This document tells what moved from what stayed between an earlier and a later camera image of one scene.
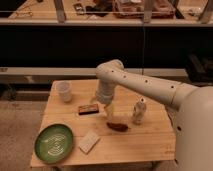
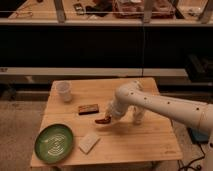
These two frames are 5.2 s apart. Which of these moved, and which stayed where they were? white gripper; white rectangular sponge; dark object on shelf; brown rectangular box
Moved: white gripper
Stayed: dark object on shelf; white rectangular sponge; brown rectangular box
